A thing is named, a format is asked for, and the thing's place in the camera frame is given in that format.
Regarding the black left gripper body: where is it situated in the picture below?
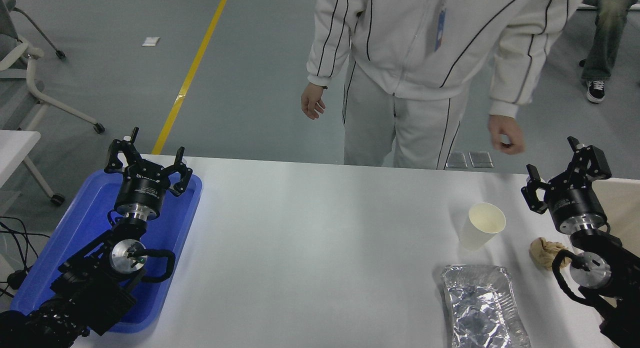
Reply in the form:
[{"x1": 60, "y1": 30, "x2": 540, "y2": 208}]
[{"x1": 114, "y1": 168, "x2": 171, "y2": 216}]

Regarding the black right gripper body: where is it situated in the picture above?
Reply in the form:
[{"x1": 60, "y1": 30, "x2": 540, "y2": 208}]
[{"x1": 546, "y1": 177, "x2": 607, "y2": 228}]

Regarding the white paper cup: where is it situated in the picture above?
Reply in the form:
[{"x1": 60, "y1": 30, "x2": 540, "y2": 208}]
[{"x1": 459, "y1": 202, "x2": 507, "y2": 251}]

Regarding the person's left hand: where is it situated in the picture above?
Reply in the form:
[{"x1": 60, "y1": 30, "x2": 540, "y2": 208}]
[{"x1": 488, "y1": 114, "x2": 526, "y2": 155}]

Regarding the person's right hand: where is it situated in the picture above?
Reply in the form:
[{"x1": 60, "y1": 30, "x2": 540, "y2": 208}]
[{"x1": 301, "y1": 83, "x2": 327, "y2": 121}]

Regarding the large pale bin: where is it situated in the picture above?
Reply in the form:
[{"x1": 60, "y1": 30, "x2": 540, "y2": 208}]
[{"x1": 570, "y1": 177, "x2": 640, "y2": 309}]

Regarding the crumpled tan paper ball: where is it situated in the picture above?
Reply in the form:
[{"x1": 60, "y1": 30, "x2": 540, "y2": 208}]
[{"x1": 530, "y1": 237, "x2": 571, "y2": 271}]

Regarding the blue plastic tray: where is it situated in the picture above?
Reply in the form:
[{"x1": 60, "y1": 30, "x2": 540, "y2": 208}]
[{"x1": 10, "y1": 169, "x2": 203, "y2": 334}]

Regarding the small white side table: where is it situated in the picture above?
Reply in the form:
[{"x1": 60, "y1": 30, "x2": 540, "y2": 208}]
[{"x1": 0, "y1": 130, "x2": 66, "y2": 207}]

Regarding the person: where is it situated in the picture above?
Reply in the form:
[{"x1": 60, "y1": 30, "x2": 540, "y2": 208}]
[
  {"x1": 580, "y1": 0, "x2": 640, "y2": 104},
  {"x1": 301, "y1": 0, "x2": 586, "y2": 170}
]

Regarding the silver foil tray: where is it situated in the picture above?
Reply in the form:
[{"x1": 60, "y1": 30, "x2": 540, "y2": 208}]
[{"x1": 440, "y1": 264, "x2": 532, "y2": 348}]

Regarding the grey white-framed rolling chair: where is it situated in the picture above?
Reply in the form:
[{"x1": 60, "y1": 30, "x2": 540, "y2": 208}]
[{"x1": 0, "y1": 0, "x2": 106, "y2": 135}]

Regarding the black power plug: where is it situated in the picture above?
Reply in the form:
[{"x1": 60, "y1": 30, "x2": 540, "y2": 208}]
[{"x1": 6, "y1": 269, "x2": 31, "y2": 290}]

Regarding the black floor cable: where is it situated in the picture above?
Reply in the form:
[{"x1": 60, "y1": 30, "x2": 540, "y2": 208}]
[{"x1": 0, "y1": 216, "x2": 51, "y2": 299}]

